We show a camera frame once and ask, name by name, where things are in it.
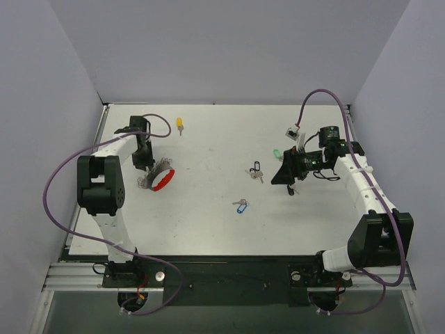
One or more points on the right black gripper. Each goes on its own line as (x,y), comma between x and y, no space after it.
(292,164)

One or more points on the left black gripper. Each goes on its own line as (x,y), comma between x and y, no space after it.
(142,161)

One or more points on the black tagged key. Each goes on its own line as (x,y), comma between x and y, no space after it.
(292,190)

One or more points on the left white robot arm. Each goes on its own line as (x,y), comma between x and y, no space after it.
(101,191)

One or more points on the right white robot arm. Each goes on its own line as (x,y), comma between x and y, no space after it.
(382,235)

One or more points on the green tagged key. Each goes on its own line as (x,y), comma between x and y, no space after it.
(278,154)

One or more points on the black carabiner key bunch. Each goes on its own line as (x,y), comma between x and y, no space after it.
(255,172)

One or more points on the yellow tagged key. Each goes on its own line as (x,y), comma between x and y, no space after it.
(180,125)

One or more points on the blue tagged key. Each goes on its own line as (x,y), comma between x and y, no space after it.
(242,205)

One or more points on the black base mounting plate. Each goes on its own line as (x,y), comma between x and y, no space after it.
(237,280)

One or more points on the red handled keyring holder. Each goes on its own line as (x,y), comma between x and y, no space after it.
(158,177)

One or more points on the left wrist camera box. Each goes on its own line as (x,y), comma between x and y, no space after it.
(125,130)

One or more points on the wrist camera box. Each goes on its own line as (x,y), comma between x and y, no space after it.
(125,130)
(296,135)

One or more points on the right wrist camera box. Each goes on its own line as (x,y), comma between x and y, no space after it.
(296,135)

